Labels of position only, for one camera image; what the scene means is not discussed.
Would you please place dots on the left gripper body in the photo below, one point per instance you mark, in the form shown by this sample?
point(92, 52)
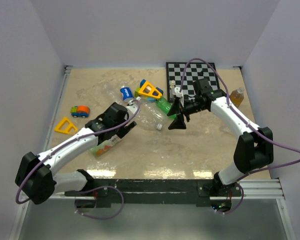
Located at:
point(125, 119)

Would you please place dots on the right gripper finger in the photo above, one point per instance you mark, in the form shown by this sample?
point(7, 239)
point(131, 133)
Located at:
point(178, 123)
point(176, 108)

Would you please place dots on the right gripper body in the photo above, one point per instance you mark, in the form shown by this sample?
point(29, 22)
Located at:
point(193, 107)

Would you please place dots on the white green tea bottle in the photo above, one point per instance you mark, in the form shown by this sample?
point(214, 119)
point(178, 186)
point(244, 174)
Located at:
point(105, 146)

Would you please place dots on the clear bottle white cap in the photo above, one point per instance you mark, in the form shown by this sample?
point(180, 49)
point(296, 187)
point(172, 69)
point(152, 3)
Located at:
point(149, 108)
point(149, 122)
point(228, 130)

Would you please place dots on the amber tea bottle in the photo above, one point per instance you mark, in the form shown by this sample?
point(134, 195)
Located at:
point(237, 96)

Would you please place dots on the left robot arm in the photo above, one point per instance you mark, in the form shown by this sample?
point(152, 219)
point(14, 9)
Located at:
point(85, 139)

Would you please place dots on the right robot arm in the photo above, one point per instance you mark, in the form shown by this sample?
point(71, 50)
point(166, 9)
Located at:
point(252, 152)

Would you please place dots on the green plastic bottle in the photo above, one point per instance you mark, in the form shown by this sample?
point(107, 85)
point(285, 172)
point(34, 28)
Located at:
point(163, 105)

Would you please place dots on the blue pepsi bottle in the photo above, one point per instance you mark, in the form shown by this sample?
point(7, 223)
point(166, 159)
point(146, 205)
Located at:
point(126, 93)

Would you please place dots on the clear bottle yellow cap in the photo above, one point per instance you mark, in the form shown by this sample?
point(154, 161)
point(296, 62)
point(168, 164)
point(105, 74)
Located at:
point(112, 94)

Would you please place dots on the black white chessboard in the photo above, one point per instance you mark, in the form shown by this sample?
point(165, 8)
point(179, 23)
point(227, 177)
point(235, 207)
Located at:
point(174, 72)

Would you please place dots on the yellow triangle toy block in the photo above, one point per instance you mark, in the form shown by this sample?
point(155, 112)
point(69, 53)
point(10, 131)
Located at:
point(65, 126)
point(146, 89)

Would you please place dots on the colourful toy car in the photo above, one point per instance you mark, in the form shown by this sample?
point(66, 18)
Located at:
point(80, 111)

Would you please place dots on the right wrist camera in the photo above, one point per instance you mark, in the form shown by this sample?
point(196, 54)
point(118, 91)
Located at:
point(178, 94)

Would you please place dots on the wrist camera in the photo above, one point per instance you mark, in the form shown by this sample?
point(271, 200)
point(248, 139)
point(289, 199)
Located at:
point(178, 94)
point(133, 108)

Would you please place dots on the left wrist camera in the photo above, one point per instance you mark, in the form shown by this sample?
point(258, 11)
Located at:
point(133, 108)

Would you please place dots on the aluminium frame rail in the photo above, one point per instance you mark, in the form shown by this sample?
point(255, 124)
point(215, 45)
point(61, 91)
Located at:
point(52, 120)

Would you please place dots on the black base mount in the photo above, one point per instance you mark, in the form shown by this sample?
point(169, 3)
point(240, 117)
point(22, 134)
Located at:
point(155, 191)

